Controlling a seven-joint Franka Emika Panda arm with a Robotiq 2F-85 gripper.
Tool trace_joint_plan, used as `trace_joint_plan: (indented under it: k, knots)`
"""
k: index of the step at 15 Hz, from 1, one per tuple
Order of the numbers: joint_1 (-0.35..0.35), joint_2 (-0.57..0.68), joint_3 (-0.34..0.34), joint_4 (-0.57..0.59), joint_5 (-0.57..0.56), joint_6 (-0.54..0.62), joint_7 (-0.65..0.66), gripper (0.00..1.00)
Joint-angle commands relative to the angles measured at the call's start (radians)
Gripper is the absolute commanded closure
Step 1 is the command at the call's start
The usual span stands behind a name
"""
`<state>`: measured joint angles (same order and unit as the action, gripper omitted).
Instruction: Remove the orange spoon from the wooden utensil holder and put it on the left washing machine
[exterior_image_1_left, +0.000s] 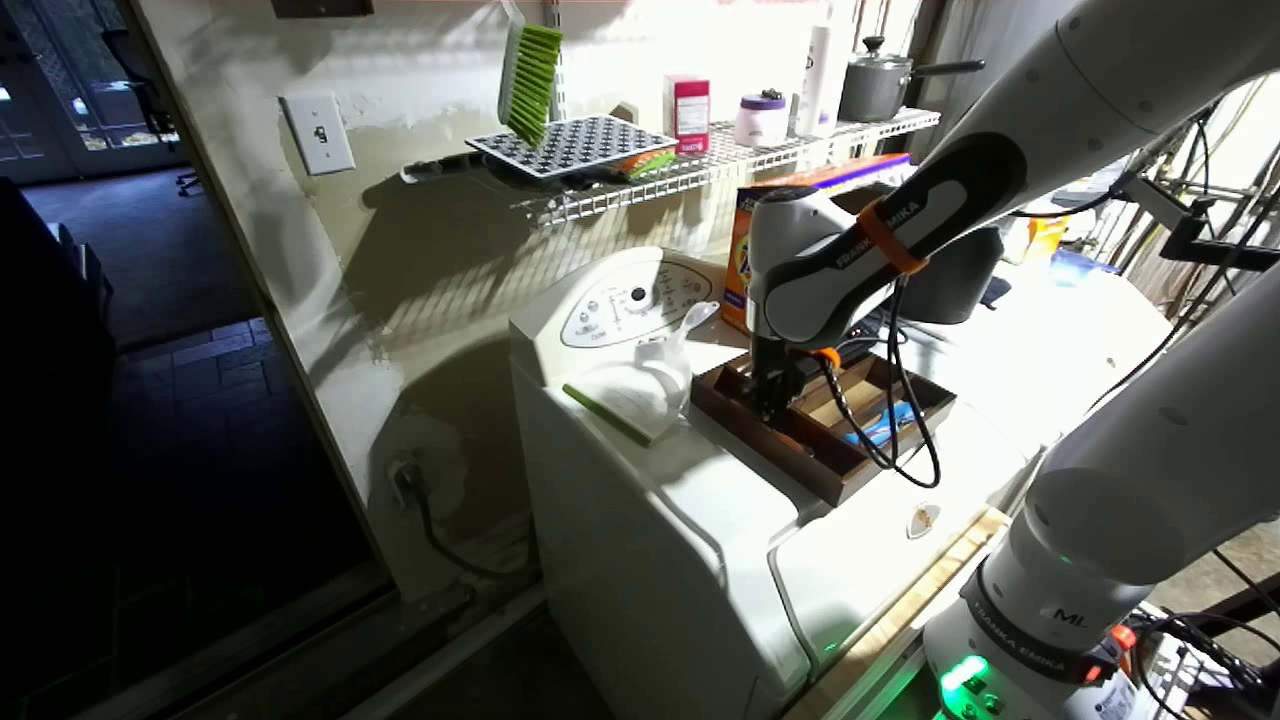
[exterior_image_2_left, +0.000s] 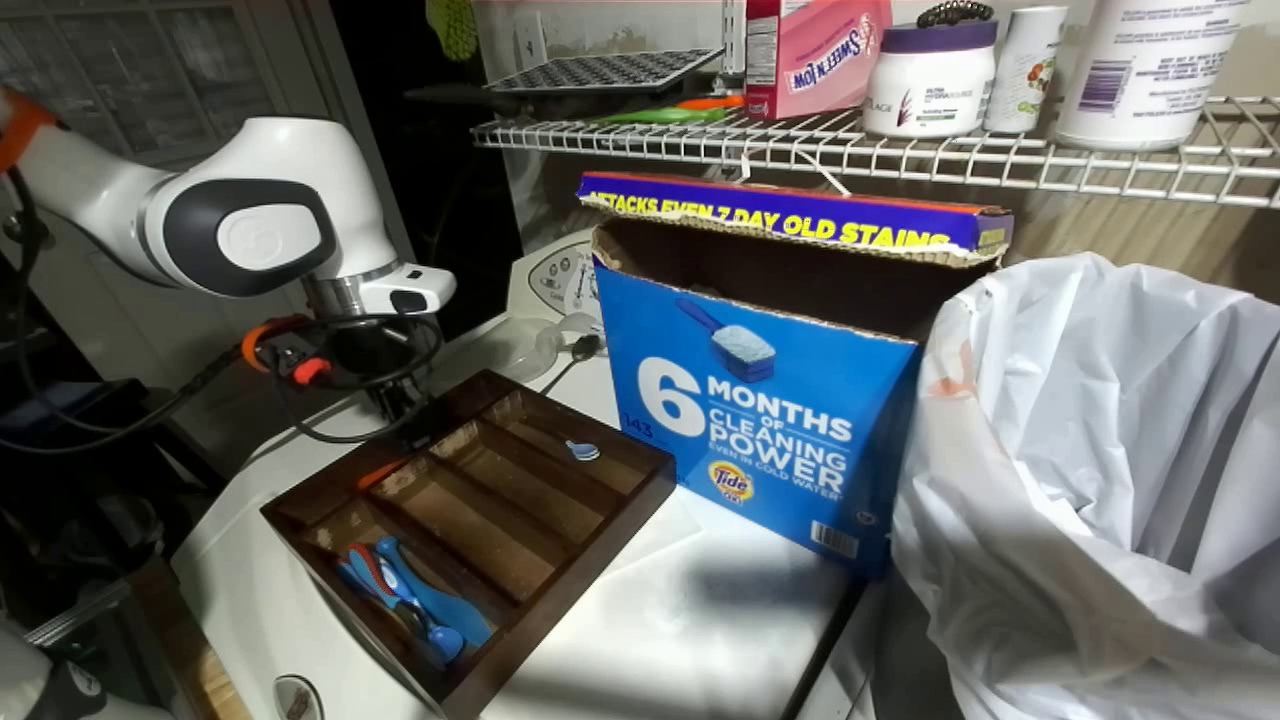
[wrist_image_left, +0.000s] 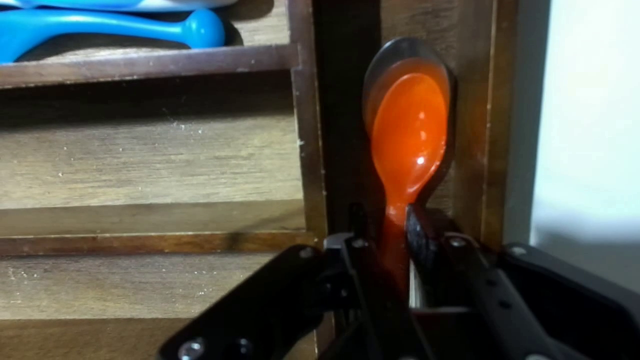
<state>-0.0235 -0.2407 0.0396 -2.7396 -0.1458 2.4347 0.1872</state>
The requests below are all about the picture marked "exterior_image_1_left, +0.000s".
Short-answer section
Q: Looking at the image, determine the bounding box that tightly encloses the black stand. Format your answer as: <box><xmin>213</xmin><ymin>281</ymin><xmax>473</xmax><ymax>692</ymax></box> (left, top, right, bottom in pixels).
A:
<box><xmin>1128</xmin><ymin>133</ymin><xmax>1280</xmax><ymax>329</ymax></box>

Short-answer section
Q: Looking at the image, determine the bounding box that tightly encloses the white light switch plate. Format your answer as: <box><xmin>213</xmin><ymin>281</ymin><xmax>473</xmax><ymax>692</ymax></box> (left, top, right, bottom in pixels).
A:
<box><xmin>274</xmin><ymin>89</ymin><xmax>359</xmax><ymax>182</ymax></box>

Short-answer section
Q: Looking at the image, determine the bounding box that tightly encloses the wooden plank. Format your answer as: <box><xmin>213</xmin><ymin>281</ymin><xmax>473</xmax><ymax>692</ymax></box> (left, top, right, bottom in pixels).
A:
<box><xmin>779</xmin><ymin>506</ymin><xmax>1013</xmax><ymax>720</ymax></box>

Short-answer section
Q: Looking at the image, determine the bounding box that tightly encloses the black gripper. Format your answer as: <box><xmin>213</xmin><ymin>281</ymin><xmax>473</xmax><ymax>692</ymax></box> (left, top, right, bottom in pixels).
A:
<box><xmin>745</xmin><ymin>331</ymin><xmax>817</xmax><ymax>423</ymax></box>

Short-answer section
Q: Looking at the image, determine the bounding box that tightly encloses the white wire shelf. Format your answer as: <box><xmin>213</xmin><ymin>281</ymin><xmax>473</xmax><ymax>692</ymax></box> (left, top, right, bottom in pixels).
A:
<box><xmin>397</xmin><ymin>105</ymin><xmax>944</xmax><ymax>229</ymax></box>

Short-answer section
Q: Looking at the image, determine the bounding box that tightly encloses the bundle of cables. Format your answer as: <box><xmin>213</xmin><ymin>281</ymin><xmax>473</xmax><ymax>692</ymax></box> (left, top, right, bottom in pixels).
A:
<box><xmin>1085</xmin><ymin>602</ymin><xmax>1280</xmax><ymax>720</ymax></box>

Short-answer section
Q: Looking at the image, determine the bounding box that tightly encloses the white jar with purple lid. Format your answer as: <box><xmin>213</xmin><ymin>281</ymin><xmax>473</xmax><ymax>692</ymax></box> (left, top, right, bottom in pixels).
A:
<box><xmin>732</xmin><ymin>89</ymin><xmax>793</xmax><ymax>149</ymax></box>

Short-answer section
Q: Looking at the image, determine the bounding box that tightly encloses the dark wooden utensil holder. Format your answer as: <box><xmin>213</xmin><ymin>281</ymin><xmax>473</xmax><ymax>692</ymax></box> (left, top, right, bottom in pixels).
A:
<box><xmin>687</xmin><ymin>347</ymin><xmax>959</xmax><ymax>509</ymax></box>

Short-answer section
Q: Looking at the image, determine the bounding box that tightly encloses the slim white bottle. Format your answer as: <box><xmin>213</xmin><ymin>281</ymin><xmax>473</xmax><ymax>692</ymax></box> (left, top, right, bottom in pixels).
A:
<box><xmin>793</xmin><ymin>21</ymin><xmax>836</xmax><ymax>139</ymax></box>

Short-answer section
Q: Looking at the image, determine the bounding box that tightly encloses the wire shelf rack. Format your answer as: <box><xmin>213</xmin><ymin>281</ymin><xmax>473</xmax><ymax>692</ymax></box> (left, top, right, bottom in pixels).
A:
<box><xmin>462</xmin><ymin>114</ymin><xmax>680</xmax><ymax>184</ymax></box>

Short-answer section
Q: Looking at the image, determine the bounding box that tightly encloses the cardboard detergent box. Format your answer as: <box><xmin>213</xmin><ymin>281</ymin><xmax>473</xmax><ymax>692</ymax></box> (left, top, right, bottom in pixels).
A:
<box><xmin>715</xmin><ymin>149</ymin><xmax>919</xmax><ymax>336</ymax></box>

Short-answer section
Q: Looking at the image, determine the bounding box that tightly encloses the grey metal kettle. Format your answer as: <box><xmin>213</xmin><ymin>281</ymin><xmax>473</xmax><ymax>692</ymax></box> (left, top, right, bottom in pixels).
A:
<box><xmin>830</xmin><ymin>31</ymin><xmax>989</xmax><ymax>127</ymax></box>

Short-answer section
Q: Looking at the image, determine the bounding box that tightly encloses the black wall plug cable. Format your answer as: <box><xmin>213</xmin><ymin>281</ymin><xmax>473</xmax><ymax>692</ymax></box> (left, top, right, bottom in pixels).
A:
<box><xmin>383</xmin><ymin>448</ymin><xmax>539</xmax><ymax>584</ymax></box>

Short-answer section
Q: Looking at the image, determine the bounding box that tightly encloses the blue plastic spoon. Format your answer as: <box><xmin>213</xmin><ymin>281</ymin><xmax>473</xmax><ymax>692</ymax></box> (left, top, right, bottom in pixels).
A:
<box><xmin>850</xmin><ymin>397</ymin><xmax>927</xmax><ymax>456</ymax></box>

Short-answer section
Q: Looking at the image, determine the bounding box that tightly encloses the white washing machine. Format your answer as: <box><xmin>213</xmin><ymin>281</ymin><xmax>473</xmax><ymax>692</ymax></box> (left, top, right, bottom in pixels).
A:
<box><xmin>504</xmin><ymin>243</ymin><xmax>1180</xmax><ymax>720</ymax></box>

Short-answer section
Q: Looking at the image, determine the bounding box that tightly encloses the pink cardboard box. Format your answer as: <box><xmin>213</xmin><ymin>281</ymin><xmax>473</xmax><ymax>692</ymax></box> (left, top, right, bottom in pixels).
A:
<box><xmin>668</xmin><ymin>76</ymin><xmax>715</xmax><ymax>163</ymax></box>

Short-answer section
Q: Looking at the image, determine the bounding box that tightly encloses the green stick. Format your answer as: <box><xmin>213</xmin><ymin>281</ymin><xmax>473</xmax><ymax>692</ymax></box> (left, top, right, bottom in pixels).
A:
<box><xmin>559</xmin><ymin>381</ymin><xmax>657</xmax><ymax>448</ymax></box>

